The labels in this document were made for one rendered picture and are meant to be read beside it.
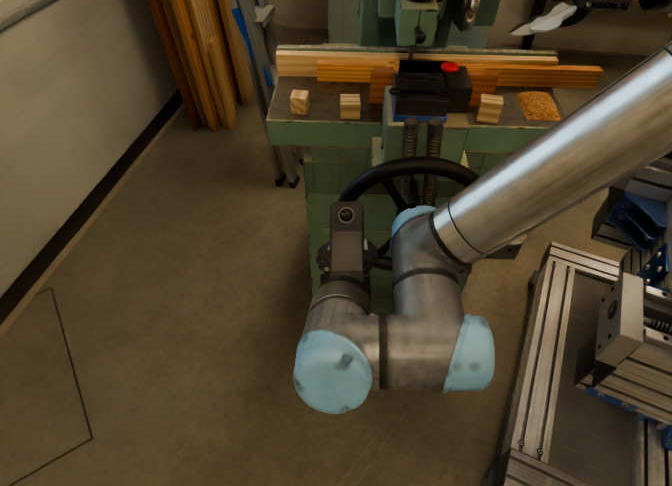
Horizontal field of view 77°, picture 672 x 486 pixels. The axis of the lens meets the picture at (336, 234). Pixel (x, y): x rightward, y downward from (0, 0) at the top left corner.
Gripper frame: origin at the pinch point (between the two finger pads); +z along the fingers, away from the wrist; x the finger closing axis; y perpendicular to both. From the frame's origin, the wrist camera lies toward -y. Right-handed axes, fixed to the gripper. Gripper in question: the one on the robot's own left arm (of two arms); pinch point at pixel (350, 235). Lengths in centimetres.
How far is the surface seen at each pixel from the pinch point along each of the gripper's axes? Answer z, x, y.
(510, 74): 32, 33, -25
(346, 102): 17.6, -1.2, -20.7
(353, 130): 18.6, 0.0, -15.3
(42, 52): 89, -115, -39
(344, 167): 23.0, -2.4, -7.2
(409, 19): 21.3, 10.7, -34.9
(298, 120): 17.6, -10.7, -17.7
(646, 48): 266, 189, -38
